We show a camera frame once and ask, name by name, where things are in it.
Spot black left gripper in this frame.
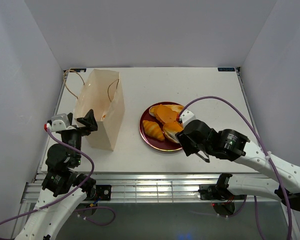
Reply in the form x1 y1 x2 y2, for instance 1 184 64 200
64 108 98 165

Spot large round orange bun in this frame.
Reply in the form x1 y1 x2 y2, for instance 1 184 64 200
162 121 184 144

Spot metal serving tongs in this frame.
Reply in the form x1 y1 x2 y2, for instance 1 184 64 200
173 133 211 164

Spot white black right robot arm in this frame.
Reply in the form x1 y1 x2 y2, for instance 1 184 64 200
176 119 300 212

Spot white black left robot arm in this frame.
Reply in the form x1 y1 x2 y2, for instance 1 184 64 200
16 109 98 240

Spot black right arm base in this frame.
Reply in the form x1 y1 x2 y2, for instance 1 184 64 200
197 184 230 201

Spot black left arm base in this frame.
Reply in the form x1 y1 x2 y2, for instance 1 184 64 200
87 185 112 201

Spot white paper bag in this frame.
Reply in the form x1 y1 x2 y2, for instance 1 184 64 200
63 68 125 151

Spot flat orange oval bread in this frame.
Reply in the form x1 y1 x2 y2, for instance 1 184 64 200
154 105 179 125

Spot flat toasted white bread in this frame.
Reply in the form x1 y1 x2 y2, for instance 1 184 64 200
148 104 184 117

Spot dark red round plate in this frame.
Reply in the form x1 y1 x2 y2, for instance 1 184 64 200
139 101 182 152

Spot striped golden croissant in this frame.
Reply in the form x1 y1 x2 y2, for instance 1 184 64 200
142 120 165 142

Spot blue label sticker left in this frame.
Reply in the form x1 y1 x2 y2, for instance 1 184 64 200
70 68 87 73

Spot blue label sticker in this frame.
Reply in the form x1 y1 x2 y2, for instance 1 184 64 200
70 68 87 73
217 67 236 72

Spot blue label sticker right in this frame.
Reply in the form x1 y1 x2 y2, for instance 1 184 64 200
217 67 236 72

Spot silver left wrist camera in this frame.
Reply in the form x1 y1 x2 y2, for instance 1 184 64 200
44 113 71 132

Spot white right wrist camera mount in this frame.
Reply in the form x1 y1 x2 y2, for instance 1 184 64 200
177 109 196 128

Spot aluminium front frame rail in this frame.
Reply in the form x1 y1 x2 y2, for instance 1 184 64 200
21 172 291 204

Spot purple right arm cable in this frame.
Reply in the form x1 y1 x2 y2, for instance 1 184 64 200
178 96 293 240

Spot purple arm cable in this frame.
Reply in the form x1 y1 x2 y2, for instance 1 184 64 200
178 96 293 240
0 124 117 240

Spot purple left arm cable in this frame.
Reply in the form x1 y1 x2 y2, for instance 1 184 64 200
0 124 117 240

